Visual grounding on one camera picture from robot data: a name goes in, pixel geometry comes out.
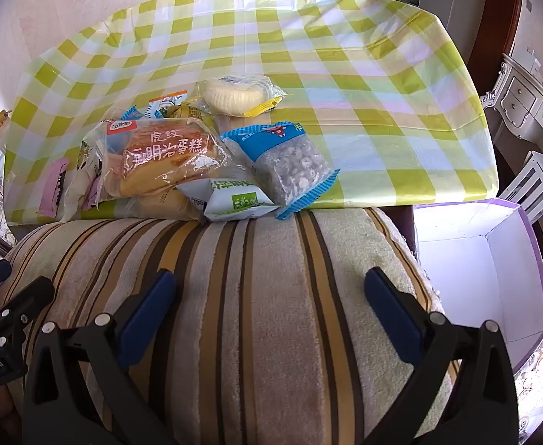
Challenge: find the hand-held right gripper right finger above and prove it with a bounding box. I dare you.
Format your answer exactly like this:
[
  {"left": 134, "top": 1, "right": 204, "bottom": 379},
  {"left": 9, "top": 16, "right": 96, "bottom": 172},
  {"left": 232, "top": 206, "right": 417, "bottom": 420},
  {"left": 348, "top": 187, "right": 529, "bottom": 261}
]
[{"left": 363, "top": 268, "right": 519, "bottom": 445}]

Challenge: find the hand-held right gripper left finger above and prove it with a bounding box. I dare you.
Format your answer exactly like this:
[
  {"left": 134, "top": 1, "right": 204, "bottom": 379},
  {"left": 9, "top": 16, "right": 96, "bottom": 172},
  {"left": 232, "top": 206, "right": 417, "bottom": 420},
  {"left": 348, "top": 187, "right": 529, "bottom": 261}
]
[{"left": 21, "top": 270, "right": 181, "bottom": 445}]

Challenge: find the white box purple rim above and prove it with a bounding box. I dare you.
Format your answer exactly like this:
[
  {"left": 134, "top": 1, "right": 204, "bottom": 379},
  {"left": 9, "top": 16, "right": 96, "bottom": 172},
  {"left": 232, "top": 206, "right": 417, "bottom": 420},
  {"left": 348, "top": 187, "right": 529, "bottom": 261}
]
[{"left": 410, "top": 198, "right": 543, "bottom": 372}]

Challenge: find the pink snack packet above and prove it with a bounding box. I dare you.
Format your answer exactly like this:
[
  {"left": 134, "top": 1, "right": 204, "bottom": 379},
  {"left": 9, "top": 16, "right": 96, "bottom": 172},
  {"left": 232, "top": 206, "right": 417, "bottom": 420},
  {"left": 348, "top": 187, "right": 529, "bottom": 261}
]
[{"left": 37, "top": 158, "right": 70, "bottom": 218}]

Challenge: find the beige cake clear packet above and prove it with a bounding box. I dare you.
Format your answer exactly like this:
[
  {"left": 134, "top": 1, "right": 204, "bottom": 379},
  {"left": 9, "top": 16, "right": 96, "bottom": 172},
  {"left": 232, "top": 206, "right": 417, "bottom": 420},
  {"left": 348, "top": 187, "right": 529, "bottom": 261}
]
[{"left": 130, "top": 185, "right": 207, "bottom": 223}]

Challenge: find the cream packet black print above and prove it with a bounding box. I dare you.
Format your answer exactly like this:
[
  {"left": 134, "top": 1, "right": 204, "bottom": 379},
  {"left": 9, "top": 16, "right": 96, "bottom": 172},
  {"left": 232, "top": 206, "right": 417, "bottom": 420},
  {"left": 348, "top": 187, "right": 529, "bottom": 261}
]
[{"left": 60, "top": 141, "right": 109, "bottom": 222}]

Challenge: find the white green label packet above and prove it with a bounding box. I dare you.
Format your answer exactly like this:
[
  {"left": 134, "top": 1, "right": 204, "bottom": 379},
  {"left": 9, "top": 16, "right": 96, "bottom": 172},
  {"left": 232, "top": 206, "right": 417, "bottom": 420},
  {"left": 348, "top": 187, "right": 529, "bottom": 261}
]
[{"left": 176, "top": 177, "right": 277, "bottom": 222}]

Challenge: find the orange sandwich cake bag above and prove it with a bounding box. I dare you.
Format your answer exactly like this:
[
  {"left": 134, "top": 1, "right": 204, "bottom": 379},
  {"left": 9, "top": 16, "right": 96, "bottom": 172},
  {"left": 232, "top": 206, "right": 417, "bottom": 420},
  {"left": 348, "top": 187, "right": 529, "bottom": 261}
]
[{"left": 82, "top": 118, "right": 235, "bottom": 209}]

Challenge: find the blue clear nut bag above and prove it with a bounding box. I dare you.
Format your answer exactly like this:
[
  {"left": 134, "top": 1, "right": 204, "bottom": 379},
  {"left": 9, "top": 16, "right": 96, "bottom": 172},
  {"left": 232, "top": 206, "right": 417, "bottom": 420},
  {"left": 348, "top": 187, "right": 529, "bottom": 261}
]
[{"left": 219, "top": 122, "right": 341, "bottom": 220}]

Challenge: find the blue-topped round cracker packet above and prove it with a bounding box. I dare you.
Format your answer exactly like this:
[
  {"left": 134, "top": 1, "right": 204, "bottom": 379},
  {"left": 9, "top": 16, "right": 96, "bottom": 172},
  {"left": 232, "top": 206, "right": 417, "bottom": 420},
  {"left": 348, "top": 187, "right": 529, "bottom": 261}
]
[{"left": 120, "top": 104, "right": 146, "bottom": 123}]

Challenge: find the yellow brown snack packet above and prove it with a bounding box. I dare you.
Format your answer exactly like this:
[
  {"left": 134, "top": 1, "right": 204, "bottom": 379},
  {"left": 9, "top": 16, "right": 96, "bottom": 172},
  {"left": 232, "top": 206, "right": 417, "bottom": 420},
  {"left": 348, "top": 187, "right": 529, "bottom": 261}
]
[{"left": 162, "top": 104, "right": 205, "bottom": 123}]

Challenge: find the white striped orange-edged packet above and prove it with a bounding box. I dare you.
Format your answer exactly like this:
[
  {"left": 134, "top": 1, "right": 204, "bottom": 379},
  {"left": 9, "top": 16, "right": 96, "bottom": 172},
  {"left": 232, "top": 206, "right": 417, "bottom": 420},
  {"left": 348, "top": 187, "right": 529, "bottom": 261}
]
[{"left": 148, "top": 92, "right": 189, "bottom": 119}]

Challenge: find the round white bun packet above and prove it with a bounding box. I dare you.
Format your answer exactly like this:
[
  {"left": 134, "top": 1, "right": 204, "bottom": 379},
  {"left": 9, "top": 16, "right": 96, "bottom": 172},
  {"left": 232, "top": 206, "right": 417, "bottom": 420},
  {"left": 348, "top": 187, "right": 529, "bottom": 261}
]
[{"left": 185, "top": 74, "right": 288, "bottom": 119}]

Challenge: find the mauve patterned cloth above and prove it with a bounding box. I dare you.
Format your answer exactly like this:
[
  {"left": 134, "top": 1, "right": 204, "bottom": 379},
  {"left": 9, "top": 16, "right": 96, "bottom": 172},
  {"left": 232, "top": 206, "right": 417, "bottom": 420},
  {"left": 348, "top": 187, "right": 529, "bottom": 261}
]
[{"left": 513, "top": 278, "right": 543, "bottom": 427}]

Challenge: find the white slatted stool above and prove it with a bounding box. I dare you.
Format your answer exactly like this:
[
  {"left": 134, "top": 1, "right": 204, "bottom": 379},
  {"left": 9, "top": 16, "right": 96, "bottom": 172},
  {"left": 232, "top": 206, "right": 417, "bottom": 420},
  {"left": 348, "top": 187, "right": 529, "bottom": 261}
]
[{"left": 498, "top": 151, "right": 543, "bottom": 223}]

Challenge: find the ornate white dresser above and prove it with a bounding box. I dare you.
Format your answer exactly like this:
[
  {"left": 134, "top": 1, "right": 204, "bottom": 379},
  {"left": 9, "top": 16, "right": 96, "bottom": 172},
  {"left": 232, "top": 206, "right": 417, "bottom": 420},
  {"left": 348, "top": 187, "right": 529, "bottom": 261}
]
[{"left": 480, "top": 28, "right": 543, "bottom": 181}]

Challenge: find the green checked tablecloth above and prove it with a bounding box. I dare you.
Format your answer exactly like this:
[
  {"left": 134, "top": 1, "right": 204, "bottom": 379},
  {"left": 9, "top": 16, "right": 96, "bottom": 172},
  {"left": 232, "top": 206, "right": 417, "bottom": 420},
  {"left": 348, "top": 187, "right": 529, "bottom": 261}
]
[{"left": 2, "top": 0, "right": 499, "bottom": 228}]

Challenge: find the brown wooden door frame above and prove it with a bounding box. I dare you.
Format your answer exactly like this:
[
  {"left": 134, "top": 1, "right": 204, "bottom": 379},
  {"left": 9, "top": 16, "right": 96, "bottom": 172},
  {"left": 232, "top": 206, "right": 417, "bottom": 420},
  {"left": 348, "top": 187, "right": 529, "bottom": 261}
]
[{"left": 466, "top": 0, "right": 523, "bottom": 93}]

